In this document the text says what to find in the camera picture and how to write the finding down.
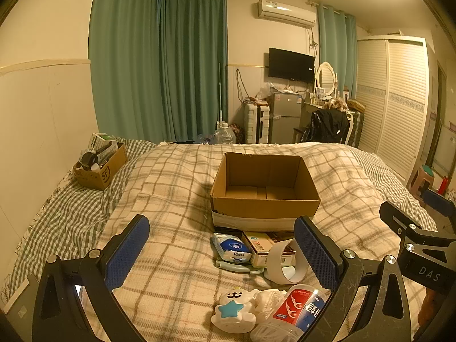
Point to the person's right hand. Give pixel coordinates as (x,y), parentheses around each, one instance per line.
(428,308)

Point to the white air conditioner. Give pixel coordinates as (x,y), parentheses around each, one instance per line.
(285,12)

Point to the light blue plastic hook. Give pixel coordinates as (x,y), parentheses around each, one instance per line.
(231,265)

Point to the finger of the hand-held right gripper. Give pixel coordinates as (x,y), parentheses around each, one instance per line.
(397,217)
(440,203)

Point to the large cardboard box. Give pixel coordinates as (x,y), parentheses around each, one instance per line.
(263,206)

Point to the green checked bedsheet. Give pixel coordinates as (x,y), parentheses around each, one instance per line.
(71,217)

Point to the grey mini fridge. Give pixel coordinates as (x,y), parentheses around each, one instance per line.
(285,117)

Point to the green white carton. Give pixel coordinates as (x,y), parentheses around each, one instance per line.
(101,139)

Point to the green corner curtain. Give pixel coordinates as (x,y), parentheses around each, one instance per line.
(194,67)

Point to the white lace cloth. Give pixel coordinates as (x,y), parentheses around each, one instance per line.
(269,304)

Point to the plastic bottle red blue label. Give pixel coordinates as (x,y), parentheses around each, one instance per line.
(295,313)

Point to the wide green curtain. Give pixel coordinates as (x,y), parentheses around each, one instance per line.
(124,60)

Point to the white tape roll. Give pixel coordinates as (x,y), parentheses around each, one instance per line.
(276,263)

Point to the white mop pole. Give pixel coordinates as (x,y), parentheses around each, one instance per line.
(221,92)

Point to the small cardboard box with clutter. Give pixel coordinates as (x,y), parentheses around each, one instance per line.
(101,174)

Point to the black wall television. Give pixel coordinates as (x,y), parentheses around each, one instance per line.
(291,65)

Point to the narrow green curtain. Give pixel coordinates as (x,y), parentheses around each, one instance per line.
(336,50)

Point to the white bear toy blue star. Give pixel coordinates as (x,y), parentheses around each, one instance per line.
(231,310)

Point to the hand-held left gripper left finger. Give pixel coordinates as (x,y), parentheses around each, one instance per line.
(125,253)

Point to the blue white tissue pack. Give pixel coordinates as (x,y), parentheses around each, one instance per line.
(231,246)

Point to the plastic stool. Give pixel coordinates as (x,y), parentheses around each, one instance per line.
(422,181)

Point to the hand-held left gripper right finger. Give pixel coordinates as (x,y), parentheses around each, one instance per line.
(317,253)

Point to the clear water jug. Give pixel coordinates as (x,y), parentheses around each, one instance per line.
(225,135)

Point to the white oval vanity mirror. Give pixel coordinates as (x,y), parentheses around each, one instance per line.
(326,78)

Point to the beige plaid blanket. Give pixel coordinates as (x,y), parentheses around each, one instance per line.
(178,221)

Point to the white louvered wardrobe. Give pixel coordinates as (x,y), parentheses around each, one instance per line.
(392,107)

